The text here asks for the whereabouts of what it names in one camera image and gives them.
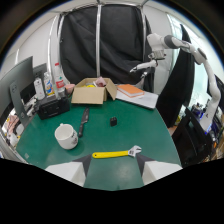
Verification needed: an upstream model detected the pink cup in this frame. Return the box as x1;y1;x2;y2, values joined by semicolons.
64;83;76;95

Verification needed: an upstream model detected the black kitchen knife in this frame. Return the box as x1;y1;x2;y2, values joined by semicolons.
78;107;90;138

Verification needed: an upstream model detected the silver metal pole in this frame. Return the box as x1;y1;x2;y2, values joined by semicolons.
95;3;103;79

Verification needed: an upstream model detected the white bottle blue label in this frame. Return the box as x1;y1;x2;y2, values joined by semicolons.
43;71;56;98

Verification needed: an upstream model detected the orange book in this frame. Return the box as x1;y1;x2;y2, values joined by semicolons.
116;83;146;99

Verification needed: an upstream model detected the grey computer monitor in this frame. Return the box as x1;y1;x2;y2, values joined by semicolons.
0;55;35;128

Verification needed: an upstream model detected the black hanging cloth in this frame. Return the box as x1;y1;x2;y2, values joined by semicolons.
155;23;196;129

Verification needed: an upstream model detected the black curtain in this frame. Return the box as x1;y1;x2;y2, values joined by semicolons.
59;3;155;92

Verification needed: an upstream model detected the yellow handled adjustable wrench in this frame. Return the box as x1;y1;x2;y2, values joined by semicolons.
91;144;143;160

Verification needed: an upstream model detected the white ceramic mug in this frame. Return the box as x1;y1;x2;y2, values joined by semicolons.
54;122;80;151

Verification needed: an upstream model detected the white spray bottle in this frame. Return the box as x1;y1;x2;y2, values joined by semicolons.
33;77;46;101

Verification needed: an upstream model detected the black equipment case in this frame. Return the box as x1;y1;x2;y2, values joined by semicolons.
34;95;71;121

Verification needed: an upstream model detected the open cardboard box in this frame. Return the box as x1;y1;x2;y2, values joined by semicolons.
70;77;118;106

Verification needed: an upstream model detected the clear bottle red label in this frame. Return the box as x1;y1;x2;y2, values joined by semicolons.
53;62;67;98

